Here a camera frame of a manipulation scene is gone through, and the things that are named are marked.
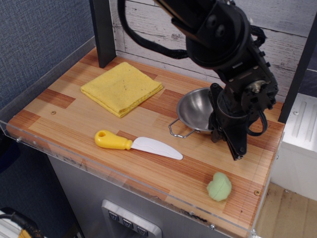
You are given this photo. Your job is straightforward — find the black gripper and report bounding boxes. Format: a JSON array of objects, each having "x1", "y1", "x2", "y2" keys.
[{"x1": 209, "y1": 83, "x2": 247, "y2": 161}]

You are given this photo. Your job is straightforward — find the silver metal bowl with handles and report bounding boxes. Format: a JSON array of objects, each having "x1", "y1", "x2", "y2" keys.
[{"x1": 168, "y1": 87, "x2": 213, "y2": 138}]

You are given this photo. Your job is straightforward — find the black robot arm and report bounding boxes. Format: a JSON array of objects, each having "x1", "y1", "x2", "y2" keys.
[{"x1": 158, "y1": 0, "x2": 278, "y2": 160}]

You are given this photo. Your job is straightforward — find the green plush toy vegetable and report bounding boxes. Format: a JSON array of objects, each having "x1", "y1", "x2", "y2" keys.
[{"x1": 207, "y1": 172, "x2": 232, "y2": 201}]

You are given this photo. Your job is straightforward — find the white toy sink unit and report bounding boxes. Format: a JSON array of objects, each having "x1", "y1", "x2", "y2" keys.
[{"x1": 270, "y1": 93, "x2": 317, "y2": 200}]

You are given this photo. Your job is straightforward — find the folded yellow cloth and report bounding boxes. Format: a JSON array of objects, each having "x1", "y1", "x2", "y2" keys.
[{"x1": 81, "y1": 62, "x2": 163, "y2": 118}]

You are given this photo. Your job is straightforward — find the ice dispenser button panel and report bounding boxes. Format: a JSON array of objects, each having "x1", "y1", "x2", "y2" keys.
[{"x1": 102, "y1": 199, "x2": 162, "y2": 238}]

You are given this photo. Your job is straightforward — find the silver toy fridge cabinet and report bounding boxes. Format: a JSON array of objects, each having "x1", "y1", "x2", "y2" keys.
[{"x1": 49, "y1": 156, "x2": 250, "y2": 238}]

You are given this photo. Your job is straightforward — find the yellow object bottom left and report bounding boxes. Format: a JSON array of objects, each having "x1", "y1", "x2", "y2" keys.
[{"x1": 18, "y1": 229, "x2": 44, "y2": 238}]

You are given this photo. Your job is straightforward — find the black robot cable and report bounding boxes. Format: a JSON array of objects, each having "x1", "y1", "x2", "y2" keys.
[{"x1": 117, "y1": 0, "x2": 268, "y2": 137}]

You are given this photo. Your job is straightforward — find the black vertical post right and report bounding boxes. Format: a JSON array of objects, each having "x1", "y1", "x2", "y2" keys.
[{"x1": 277, "y1": 0, "x2": 317, "y2": 124}]

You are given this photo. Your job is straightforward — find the black vertical post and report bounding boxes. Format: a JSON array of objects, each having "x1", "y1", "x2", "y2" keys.
[
  {"x1": 89, "y1": 0, "x2": 116, "y2": 68},
  {"x1": 277, "y1": 0, "x2": 317, "y2": 124}
]

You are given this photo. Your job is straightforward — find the yellow-handled white toy knife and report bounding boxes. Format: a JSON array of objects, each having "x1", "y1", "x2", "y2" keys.
[{"x1": 94, "y1": 130, "x2": 183, "y2": 160}]

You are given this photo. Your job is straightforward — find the black vertical post left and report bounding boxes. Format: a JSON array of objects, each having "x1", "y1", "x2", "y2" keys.
[{"x1": 89, "y1": 0, "x2": 116, "y2": 68}]

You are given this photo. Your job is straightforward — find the clear acrylic guard rail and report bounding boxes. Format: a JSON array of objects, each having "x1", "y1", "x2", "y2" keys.
[{"x1": 0, "y1": 38, "x2": 284, "y2": 237}]

